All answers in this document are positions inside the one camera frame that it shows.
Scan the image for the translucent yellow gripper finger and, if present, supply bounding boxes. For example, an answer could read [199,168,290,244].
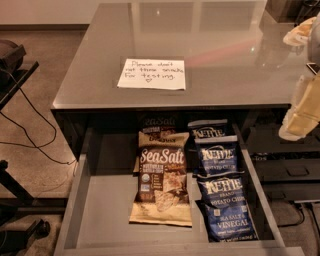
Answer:
[283,17,316,46]
[278,74,320,141]

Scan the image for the brown seasalt chip bag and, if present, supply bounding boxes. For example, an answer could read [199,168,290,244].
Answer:
[129,132,192,227]
[139,113,178,138]

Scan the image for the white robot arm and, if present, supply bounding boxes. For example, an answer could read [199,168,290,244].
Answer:
[278,14,320,141]

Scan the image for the dark cup on counter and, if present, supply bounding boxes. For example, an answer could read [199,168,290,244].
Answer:
[295,0,320,24]

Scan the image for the dark phone on counter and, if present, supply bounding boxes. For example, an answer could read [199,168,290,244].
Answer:
[306,63,320,75]

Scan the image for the rear blue Kettle chip bag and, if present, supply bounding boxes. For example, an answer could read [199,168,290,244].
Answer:
[188,119,227,139]

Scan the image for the blue kettle chip bag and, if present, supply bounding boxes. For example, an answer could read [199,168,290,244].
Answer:
[196,175,258,242]
[195,135,238,176]
[188,119,227,139]

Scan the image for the middle blue Kettle chip bag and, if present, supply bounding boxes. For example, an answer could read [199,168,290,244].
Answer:
[195,135,238,176]

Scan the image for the front blue Kettle chip bag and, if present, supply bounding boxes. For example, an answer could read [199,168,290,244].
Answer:
[196,175,258,242]

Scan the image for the open grey top drawer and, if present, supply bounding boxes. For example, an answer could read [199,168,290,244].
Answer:
[54,125,305,256]

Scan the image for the dark lower cabinet drawers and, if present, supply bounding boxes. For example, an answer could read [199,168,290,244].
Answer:
[241,109,320,202]

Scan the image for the white handwritten paper note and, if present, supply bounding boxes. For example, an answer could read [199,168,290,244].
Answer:
[117,59,186,90]

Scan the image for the black stand on left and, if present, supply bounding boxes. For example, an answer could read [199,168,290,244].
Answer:
[0,39,69,254]

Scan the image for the black floor cable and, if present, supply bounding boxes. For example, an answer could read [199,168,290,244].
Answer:
[0,71,78,166]

